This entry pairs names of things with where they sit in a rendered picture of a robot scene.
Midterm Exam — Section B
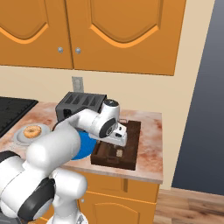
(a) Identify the dark grey toaster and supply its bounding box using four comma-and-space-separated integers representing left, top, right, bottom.
54, 91, 108, 123

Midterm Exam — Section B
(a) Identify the glazed orange donut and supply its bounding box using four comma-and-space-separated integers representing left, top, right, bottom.
23, 124, 42, 139

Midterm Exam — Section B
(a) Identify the blue plate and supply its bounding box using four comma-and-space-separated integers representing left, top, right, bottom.
70, 129, 98, 161

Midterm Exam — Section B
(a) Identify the grey plate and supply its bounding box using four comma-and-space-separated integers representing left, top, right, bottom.
13, 122, 53, 147

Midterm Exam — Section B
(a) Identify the dark brown wooden tray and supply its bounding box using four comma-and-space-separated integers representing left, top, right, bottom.
89, 118, 142, 172

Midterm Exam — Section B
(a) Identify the orange base cupboard door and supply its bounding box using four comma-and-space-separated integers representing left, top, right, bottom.
40, 191, 155, 224

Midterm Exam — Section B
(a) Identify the grey wall socket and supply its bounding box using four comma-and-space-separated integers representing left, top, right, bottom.
71, 76, 85, 94

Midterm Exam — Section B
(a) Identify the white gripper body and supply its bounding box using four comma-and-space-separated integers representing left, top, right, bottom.
87, 122, 129, 147

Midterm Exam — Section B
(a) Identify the black hob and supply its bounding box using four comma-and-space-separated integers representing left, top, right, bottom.
0, 96, 39, 138

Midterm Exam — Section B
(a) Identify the orange drawer front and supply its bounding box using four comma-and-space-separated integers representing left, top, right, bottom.
73, 171, 129, 193

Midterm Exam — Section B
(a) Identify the orange wall cupboard door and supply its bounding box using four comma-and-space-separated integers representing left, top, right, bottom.
0, 0, 74, 70
65, 0, 187, 77

